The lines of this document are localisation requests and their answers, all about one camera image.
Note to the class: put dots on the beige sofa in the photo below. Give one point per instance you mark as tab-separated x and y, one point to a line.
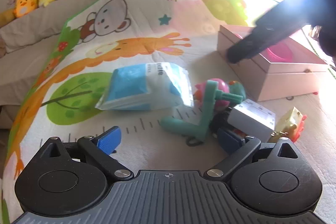
29	40

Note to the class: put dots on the pink cardboard box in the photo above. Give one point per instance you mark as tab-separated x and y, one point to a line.
283	82

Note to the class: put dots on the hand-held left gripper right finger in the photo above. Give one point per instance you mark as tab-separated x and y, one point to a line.
231	141

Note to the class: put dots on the pink perforated plastic toy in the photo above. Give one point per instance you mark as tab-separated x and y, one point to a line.
278	54

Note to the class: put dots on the printed play mat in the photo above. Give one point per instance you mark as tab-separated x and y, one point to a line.
147	29

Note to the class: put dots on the yellow cheese toy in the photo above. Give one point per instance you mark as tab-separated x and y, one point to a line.
291	116

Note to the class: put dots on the teal plastic toy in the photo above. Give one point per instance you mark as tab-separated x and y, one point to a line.
202	121

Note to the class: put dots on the small white box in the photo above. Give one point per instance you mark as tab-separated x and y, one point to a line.
252	116

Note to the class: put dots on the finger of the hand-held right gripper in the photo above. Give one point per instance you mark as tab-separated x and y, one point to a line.
265	35

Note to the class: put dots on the blue wipes packet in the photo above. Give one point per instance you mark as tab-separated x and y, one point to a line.
131	85

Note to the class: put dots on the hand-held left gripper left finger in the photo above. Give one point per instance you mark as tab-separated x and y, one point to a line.
109	140

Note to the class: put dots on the yellow long plush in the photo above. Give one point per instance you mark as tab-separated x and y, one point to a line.
6	16

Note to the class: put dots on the orange tiger plush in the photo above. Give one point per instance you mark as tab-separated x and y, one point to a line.
25	3

